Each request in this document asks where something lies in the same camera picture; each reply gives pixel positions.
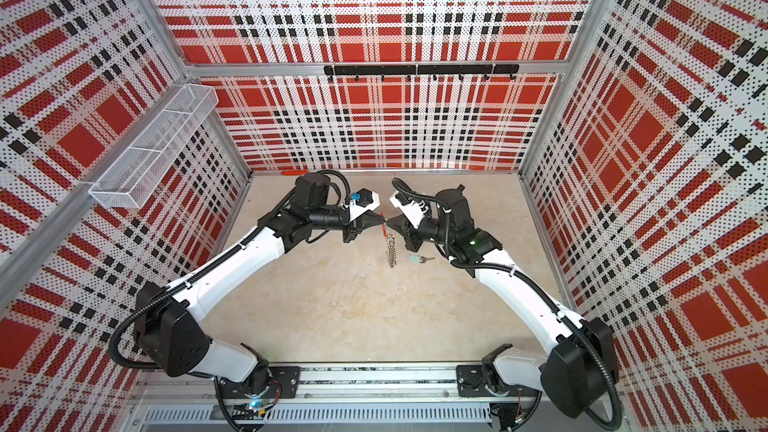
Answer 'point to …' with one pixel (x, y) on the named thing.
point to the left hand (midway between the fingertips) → (381, 221)
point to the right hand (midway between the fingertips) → (391, 224)
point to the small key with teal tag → (417, 258)
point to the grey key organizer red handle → (391, 251)
